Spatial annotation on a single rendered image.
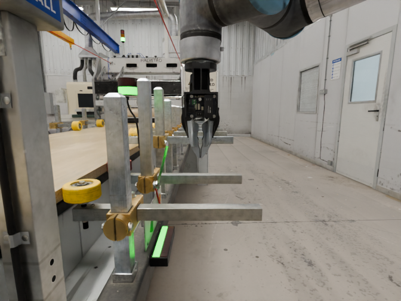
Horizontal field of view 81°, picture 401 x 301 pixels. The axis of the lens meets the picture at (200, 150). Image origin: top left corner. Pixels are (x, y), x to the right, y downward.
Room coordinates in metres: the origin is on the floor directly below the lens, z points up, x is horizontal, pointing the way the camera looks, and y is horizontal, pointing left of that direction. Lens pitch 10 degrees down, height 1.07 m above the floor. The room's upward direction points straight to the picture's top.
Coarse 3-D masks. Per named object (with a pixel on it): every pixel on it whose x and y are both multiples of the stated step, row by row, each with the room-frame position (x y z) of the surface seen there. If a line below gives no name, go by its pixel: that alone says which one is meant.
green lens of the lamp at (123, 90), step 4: (120, 88) 0.70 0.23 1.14; (124, 88) 0.70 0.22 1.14; (128, 88) 0.70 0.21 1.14; (132, 88) 0.71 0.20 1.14; (136, 88) 0.72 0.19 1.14; (120, 92) 0.71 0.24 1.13; (124, 92) 0.70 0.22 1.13; (128, 92) 0.70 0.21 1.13; (132, 92) 0.71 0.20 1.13; (136, 92) 0.72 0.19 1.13
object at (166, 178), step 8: (136, 176) 0.75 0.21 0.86; (168, 176) 0.75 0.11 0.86; (176, 176) 0.75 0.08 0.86; (184, 176) 0.75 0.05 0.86; (192, 176) 0.75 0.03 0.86; (200, 176) 0.75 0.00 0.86; (208, 176) 0.75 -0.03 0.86; (216, 176) 0.75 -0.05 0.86; (224, 176) 0.75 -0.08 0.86; (232, 176) 0.75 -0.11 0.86; (240, 176) 0.75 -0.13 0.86
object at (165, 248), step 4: (168, 228) 0.69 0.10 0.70; (172, 228) 0.69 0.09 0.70; (168, 232) 0.67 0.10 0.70; (168, 236) 0.64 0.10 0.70; (168, 240) 0.62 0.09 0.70; (164, 244) 0.60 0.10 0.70; (168, 244) 0.60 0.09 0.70; (164, 248) 0.58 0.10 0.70; (168, 248) 0.58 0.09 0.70; (164, 252) 0.57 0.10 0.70; (160, 256) 0.55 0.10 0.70; (164, 256) 0.55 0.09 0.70
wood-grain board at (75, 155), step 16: (96, 128) 2.27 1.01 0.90; (128, 128) 2.27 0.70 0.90; (64, 144) 1.20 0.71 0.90; (80, 144) 1.20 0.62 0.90; (96, 144) 1.20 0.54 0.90; (64, 160) 0.80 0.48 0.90; (80, 160) 0.80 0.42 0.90; (96, 160) 0.80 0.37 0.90; (64, 176) 0.60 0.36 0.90; (80, 176) 0.60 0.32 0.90; (96, 176) 0.68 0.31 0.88
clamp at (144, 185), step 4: (156, 168) 0.80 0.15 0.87; (156, 172) 0.76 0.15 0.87; (140, 176) 0.71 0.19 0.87; (144, 176) 0.71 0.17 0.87; (148, 176) 0.71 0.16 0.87; (152, 176) 0.71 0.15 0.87; (156, 176) 0.75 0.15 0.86; (140, 180) 0.68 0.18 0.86; (144, 180) 0.69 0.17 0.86; (148, 180) 0.68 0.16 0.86; (152, 180) 0.70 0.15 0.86; (136, 184) 0.69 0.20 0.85; (140, 184) 0.68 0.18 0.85; (144, 184) 0.69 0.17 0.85; (148, 184) 0.68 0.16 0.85; (152, 184) 0.69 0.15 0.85; (140, 188) 0.68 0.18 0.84; (144, 188) 0.69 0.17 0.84; (148, 188) 0.68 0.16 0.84; (152, 188) 0.69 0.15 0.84; (144, 192) 0.69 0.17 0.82; (148, 192) 0.68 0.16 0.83
